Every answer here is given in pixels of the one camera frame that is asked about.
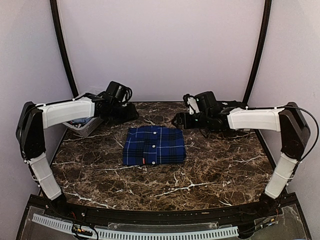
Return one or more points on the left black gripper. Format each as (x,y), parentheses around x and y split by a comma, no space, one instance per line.
(132,115)

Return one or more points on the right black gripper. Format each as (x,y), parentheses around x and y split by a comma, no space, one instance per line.
(180,116)

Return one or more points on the blue plaid long sleeve shirt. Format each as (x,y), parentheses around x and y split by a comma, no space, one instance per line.
(153,145)

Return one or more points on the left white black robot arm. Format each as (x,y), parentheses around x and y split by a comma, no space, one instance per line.
(113,103)

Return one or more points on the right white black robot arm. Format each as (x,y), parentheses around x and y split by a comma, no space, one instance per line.
(205,112)

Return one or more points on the white plastic mesh basket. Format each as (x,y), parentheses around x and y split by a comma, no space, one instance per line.
(87,129)

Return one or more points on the folded black shirt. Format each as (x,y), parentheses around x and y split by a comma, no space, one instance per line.
(232,104)

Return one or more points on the light blue shirt in basket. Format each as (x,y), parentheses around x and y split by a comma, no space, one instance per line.
(79,121)

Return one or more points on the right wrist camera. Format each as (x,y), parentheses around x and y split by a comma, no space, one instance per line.
(191,103)

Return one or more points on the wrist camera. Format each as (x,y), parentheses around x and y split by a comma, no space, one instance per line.
(191,103)
(126,94)

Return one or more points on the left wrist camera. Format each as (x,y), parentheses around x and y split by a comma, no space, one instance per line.
(126,94)

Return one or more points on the white slotted cable duct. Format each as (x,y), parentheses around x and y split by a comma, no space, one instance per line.
(121,231)

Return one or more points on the left black frame post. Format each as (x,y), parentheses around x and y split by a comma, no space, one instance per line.
(62,47)

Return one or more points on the black frame post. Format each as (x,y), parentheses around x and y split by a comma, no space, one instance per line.
(259,51)
(62,47)

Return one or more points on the right black frame post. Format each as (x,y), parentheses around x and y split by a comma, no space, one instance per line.
(259,51)

